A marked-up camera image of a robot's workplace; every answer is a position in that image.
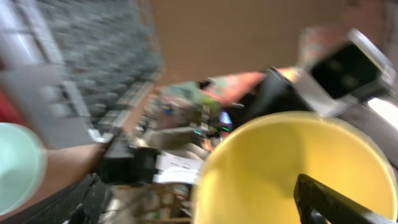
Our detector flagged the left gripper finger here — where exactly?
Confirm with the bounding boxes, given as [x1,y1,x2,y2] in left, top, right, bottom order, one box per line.
[294,174,396,224]

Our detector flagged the green bowl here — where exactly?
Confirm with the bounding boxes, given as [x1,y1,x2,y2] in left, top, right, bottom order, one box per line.
[1,123,47,215]

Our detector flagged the yellow cup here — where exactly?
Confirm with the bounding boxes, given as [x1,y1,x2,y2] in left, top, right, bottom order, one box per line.
[192,111,397,224]

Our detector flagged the red serving tray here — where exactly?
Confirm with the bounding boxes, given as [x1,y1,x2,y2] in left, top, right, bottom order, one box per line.
[0,91,26,126]

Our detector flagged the grey dishwasher rack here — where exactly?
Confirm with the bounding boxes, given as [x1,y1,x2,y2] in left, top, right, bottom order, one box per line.
[1,0,163,149]

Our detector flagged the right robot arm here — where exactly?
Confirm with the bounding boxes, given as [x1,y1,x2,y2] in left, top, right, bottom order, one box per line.
[239,29,397,167]

